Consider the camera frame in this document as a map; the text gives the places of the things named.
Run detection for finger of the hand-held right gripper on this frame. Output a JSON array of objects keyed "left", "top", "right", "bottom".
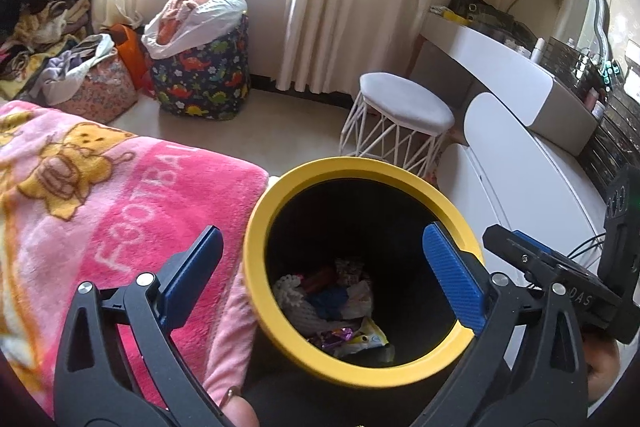
[
  {"left": 512, "top": 229, "right": 576, "bottom": 269},
  {"left": 482, "top": 224, "right": 558, "bottom": 293}
]

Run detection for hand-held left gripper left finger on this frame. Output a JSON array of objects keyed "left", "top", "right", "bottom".
[{"left": 52, "top": 226, "right": 236, "bottom": 427}]

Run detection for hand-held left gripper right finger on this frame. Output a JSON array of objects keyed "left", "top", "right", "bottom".
[{"left": 410, "top": 222, "right": 591, "bottom": 427}]

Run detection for white plastic wrapper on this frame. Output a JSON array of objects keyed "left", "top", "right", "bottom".
[{"left": 345, "top": 279, "right": 374, "bottom": 318}]

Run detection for white yellow packet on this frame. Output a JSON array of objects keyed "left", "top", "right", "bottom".
[{"left": 332, "top": 317, "right": 390, "bottom": 358}]

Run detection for silver red wrapper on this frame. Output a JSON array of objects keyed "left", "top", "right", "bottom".
[{"left": 335, "top": 258, "right": 366, "bottom": 288}]

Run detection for white foam fruit net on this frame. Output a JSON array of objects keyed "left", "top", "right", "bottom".
[{"left": 272, "top": 274, "right": 326, "bottom": 333}]

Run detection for blue shiny wrapper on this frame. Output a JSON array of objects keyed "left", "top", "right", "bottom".
[{"left": 307, "top": 287, "right": 351, "bottom": 320}]

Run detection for red snack wrapper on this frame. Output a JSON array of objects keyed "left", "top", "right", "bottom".
[{"left": 300, "top": 267, "right": 338, "bottom": 293}]

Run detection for purple shiny wrapper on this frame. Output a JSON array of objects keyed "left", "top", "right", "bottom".
[{"left": 310, "top": 327, "right": 356, "bottom": 350}]

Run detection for yellow-rimmed black trash bin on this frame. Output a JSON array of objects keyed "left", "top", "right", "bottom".
[{"left": 243, "top": 157, "right": 486, "bottom": 400}]

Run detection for person's right hand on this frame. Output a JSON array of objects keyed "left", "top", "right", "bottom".
[{"left": 581, "top": 332, "right": 622, "bottom": 404}]

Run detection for person's left hand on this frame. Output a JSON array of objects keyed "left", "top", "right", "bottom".
[{"left": 219, "top": 384, "right": 262, "bottom": 427}]

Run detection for pink printed blanket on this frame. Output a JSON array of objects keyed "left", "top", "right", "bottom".
[{"left": 0, "top": 99, "right": 271, "bottom": 418}]

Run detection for white rounded cabinet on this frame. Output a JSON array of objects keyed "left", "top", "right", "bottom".
[{"left": 440, "top": 92, "right": 616, "bottom": 358}]

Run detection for dark woven storage box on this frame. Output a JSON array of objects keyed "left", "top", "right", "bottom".
[{"left": 590, "top": 82, "right": 640, "bottom": 188}]

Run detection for white round stool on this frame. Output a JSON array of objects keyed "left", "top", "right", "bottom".
[{"left": 340, "top": 72, "right": 456, "bottom": 172}]

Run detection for dark patterned box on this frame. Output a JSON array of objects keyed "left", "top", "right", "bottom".
[{"left": 542, "top": 37, "right": 601, "bottom": 82}]

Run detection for white vanity desk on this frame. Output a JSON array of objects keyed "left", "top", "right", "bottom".
[{"left": 417, "top": 12, "right": 601, "bottom": 158}]

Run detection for dinosaur print storage bag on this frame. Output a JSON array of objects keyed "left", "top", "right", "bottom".
[{"left": 150, "top": 14, "right": 251, "bottom": 122}]

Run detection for pink floral bag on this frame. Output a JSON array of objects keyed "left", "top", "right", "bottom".
[{"left": 65, "top": 54, "right": 141, "bottom": 125}]

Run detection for orange bag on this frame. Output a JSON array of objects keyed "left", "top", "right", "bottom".
[{"left": 109, "top": 24, "right": 156, "bottom": 98}]

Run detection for dark bag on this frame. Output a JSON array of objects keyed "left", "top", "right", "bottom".
[{"left": 447, "top": 0, "right": 516, "bottom": 32}]

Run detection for yellow flat item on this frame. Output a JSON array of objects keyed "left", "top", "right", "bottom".
[{"left": 432, "top": 7, "right": 471, "bottom": 25}]

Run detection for white and purple cloths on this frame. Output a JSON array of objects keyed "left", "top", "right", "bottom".
[{"left": 20, "top": 34, "right": 118, "bottom": 108}]

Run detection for white plastic bag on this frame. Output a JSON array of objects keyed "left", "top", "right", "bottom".
[{"left": 142, "top": 0, "right": 249, "bottom": 60}]

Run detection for pink orange clothes bundle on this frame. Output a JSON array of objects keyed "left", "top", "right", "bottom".
[{"left": 159, "top": 0, "right": 216, "bottom": 45}]

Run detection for pile of mixed clothes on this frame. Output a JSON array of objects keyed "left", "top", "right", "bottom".
[{"left": 0, "top": 0, "right": 93, "bottom": 82}]

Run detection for black cable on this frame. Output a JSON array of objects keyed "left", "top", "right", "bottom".
[{"left": 567, "top": 234, "right": 608, "bottom": 268}]

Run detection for wavy frame mirror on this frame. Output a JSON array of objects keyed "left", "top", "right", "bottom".
[{"left": 552, "top": 0, "right": 613, "bottom": 58}]

